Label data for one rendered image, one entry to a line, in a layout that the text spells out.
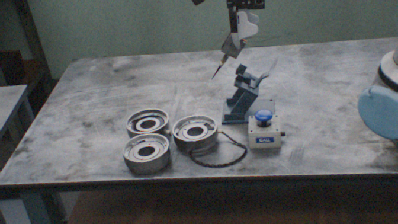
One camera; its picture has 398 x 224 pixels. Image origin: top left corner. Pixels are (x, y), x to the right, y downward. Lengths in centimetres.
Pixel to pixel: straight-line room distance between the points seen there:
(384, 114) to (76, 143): 72
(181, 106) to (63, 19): 172
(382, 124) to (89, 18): 218
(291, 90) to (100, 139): 50
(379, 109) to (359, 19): 190
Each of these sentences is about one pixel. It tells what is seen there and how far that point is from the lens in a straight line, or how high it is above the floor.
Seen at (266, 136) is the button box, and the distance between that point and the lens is 123.
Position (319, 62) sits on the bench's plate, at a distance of 158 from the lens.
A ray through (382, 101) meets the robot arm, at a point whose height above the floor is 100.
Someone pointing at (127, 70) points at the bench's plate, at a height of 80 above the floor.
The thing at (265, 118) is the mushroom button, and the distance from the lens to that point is 122.
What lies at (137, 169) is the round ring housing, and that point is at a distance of 122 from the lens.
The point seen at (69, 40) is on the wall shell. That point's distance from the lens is 312.
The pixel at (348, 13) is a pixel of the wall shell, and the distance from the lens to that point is 292.
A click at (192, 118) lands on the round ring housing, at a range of 132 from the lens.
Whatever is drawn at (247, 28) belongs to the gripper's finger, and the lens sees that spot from 124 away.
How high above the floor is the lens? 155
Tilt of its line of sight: 32 degrees down
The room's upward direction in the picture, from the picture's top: 8 degrees counter-clockwise
